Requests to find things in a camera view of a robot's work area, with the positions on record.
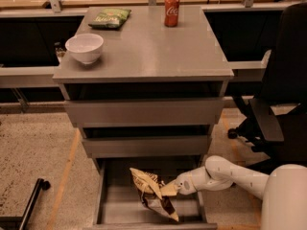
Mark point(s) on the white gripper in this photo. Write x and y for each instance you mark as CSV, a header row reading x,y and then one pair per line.
x,y
186,183

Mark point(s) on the brown chip bag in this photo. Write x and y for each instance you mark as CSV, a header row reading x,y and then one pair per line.
x,y
148,186

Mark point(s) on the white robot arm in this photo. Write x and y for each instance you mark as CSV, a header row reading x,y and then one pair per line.
x,y
283,191

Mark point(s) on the middle grey drawer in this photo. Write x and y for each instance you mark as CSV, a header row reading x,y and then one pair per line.
x,y
147,146

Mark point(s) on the open bottom grey drawer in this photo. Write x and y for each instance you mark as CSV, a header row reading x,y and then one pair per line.
x,y
119,207

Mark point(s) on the top grey drawer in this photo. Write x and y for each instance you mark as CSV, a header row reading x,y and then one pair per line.
x,y
145,113

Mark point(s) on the grey drawer cabinet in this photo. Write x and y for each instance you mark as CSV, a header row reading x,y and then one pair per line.
x,y
147,60

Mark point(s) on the green chip bag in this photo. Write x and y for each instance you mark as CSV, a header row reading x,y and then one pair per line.
x,y
110,18

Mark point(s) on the black office chair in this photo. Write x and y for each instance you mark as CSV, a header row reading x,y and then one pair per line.
x,y
276,116

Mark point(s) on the white bowl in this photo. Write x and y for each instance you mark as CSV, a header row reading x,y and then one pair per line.
x,y
85,48

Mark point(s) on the black chair base leg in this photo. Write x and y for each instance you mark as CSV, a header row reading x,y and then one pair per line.
x,y
20,223

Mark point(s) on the red soda can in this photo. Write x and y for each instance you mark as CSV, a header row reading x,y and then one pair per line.
x,y
171,12

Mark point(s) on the grey desk frame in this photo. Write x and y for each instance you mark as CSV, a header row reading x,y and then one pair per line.
x,y
32,34

